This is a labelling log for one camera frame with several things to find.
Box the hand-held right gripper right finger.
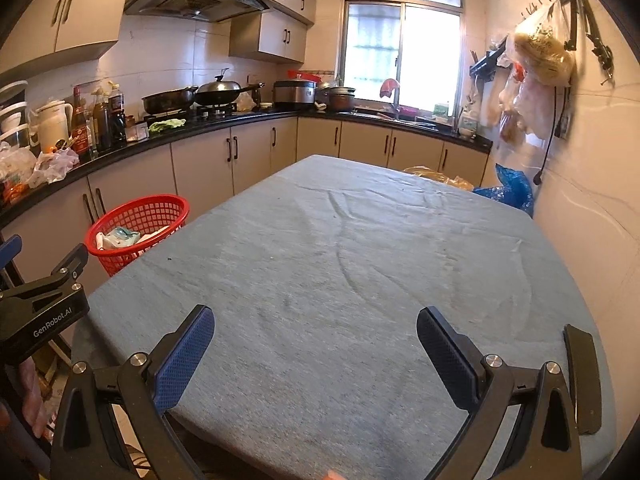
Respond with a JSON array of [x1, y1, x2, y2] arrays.
[[416, 306, 583, 480]]

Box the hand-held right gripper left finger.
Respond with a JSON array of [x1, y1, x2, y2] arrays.
[[48, 304, 217, 480]]

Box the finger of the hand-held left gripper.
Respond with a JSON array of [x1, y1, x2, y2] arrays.
[[0, 243, 90, 326], [0, 234, 23, 272]]

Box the teal white packet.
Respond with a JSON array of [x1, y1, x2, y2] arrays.
[[102, 227, 141, 248]]

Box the red plastic basket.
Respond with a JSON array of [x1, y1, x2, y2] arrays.
[[85, 194, 192, 278]]

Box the person's left hand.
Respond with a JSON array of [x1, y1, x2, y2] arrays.
[[19, 360, 51, 439]]

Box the large clear plastic bag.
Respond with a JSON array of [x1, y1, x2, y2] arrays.
[[0, 142, 38, 186]]

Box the crumpled clear plastic bags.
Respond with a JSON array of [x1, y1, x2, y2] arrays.
[[27, 150, 81, 188]]

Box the white thermos jug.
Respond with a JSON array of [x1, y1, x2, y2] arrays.
[[31, 100, 74, 153]]

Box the dark sauce bottle red label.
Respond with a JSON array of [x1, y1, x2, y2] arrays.
[[70, 86, 92, 156]]

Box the white stacked bowls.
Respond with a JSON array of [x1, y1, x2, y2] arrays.
[[0, 80, 31, 148]]

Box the grey blue tablecloth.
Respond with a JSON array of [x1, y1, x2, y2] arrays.
[[72, 154, 617, 480]]

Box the black kitchen countertop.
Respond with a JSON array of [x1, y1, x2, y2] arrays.
[[0, 110, 493, 231]]

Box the dark soy sauce bottle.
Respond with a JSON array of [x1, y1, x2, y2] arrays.
[[91, 87, 113, 152]]

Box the small seasoning container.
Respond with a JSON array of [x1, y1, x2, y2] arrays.
[[125, 115, 151, 142]]

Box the yellow brown plastic bag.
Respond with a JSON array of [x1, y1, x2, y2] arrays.
[[402, 166, 475, 192]]

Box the blue plastic bag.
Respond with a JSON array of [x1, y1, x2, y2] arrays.
[[472, 162, 535, 218]]

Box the dark bottle yellow cap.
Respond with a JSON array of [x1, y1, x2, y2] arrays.
[[107, 82, 128, 145]]

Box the beige lower cabinets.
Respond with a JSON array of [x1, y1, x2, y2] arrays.
[[0, 117, 491, 281]]

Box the green leafy vegetable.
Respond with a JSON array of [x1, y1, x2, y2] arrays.
[[148, 118, 187, 134]]

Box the black frying wok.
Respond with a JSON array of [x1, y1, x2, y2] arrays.
[[141, 86, 199, 115]]

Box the gas stove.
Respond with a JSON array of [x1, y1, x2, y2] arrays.
[[137, 102, 238, 123]]

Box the white plastic jug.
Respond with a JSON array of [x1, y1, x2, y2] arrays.
[[457, 102, 478, 141]]

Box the hanging bag brown contents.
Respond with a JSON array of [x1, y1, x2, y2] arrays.
[[497, 75, 526, 147]]

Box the wok with steel lid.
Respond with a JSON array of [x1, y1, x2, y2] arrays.
[[195, 68, 265, 106]]

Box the hanging white plastic bag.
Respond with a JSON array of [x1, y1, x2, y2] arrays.
[[515, 62, 558, 141]]

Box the brown cooking pot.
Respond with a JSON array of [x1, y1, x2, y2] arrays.
[[327, 86, 357, 112]]

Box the steel rice cooker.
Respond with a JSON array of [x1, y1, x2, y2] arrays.
[[273, 80, 317, 110]]

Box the hanging bag yellow contents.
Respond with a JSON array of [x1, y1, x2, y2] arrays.
[[514, 4, 575, 87]]

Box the window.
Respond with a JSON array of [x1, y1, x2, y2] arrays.
[[337, 0, 468, 116]]

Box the black power cable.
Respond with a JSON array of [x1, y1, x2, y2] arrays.
[[533, 87, 571, 186]]

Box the black wall shelf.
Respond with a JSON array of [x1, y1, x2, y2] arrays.
[[469, 42, 508, 81]]

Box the black wall hook rail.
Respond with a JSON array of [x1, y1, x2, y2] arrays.
[[520, 0, 613, 86]]

